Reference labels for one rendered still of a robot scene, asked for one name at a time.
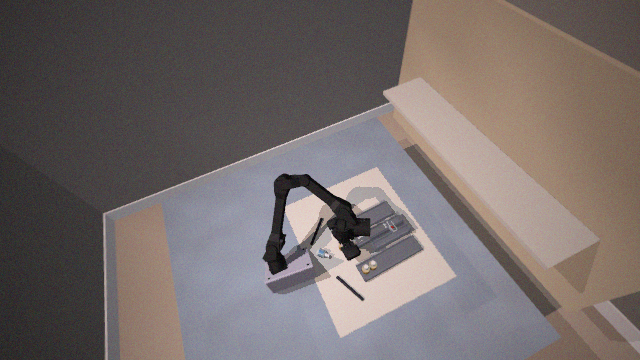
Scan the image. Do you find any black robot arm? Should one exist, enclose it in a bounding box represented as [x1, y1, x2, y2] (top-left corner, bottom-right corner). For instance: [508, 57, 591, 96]
[263, 174, 370, 275]

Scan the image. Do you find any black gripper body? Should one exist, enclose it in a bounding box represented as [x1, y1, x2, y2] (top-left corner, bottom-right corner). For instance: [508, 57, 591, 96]
[327, 219, 361, 261]

